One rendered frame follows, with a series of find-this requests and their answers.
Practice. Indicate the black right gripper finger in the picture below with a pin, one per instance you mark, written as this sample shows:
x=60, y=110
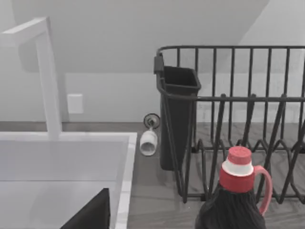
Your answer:
x=93, y=213

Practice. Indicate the white sink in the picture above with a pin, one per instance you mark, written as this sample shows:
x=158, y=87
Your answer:
x=59, y=167

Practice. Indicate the clear wine glass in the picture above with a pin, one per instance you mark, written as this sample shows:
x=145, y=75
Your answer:
x=148, y=142

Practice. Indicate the black utensil holder bin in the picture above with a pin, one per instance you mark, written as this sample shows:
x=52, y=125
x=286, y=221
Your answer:
x=177, y=114

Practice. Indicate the tall white tap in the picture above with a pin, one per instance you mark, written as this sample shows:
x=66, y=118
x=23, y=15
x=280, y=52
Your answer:
x=47, y=83

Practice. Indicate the dark bottle with red cap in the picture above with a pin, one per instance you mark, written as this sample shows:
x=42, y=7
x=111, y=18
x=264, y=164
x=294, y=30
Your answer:
x=234, y=198

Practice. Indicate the white wall outlet plate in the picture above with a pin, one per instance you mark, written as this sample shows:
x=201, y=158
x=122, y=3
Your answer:
x=75, y=103

